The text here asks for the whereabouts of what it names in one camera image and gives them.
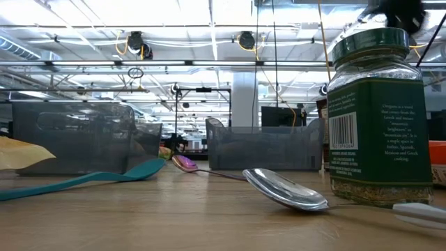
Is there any silver spoon white handle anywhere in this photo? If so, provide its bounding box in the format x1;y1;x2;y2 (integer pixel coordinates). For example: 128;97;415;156
242;168;446;231

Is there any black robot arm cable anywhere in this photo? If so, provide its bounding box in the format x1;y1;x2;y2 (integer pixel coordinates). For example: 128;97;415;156
415;12;446;68

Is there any teal plastic spoon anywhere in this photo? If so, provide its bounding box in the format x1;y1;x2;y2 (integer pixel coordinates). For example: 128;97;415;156
0;158;167;202

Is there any black background monitor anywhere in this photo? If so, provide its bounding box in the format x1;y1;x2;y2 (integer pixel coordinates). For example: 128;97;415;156
261;106;303;128

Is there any black background frame stand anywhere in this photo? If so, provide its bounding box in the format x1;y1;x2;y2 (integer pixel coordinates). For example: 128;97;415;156
174;86;233;151

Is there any iridescent rainbow metal spoon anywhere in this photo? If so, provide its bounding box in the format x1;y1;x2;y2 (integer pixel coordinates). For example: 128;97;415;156
171;154;249;182

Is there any grey translucent plastic bin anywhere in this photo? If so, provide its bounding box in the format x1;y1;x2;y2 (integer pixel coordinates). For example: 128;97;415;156
205;117;325;172
11;101;163;176

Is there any grey ceiling air duct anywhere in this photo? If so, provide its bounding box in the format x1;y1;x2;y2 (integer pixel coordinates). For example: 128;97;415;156
0;34;63;73

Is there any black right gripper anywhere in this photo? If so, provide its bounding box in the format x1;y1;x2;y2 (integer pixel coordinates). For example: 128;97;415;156
378;0;428;36

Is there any thin black hanging cable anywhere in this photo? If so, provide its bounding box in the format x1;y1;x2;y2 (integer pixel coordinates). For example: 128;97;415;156
251;0;261;133
271;0;279;107

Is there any green label oregano jar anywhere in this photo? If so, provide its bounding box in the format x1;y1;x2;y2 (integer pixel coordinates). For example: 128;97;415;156
327;26;434;206

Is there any yellow coiled reel cable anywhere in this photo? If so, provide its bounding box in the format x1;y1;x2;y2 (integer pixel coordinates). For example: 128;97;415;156
236;33;298;127

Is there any black ceiling cable reel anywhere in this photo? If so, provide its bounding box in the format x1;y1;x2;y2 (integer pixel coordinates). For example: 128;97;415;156
127;31;154;60
238;31;256;50

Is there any white square pillar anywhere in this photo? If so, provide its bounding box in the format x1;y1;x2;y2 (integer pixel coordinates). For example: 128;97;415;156
231;71;259;128

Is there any yellow Maruchan ramen packet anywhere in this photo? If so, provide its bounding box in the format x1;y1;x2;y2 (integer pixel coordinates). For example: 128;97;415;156
0;135;56;172

